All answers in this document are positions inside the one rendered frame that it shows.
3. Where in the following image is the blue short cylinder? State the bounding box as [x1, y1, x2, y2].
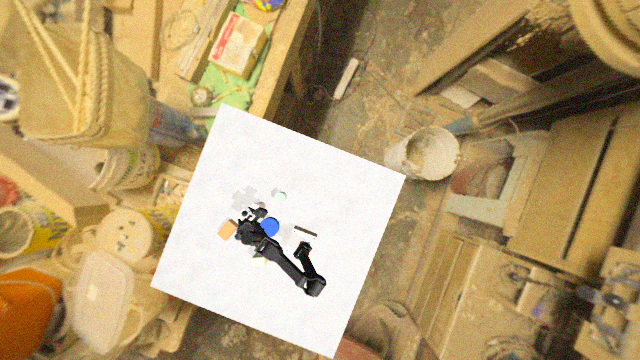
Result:
[260, 217, 280, 237]

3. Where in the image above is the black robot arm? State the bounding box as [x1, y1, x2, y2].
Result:
[236, 218, 327, 297]

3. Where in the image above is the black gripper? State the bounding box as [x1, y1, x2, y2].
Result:
[234, 207, 268, 241]

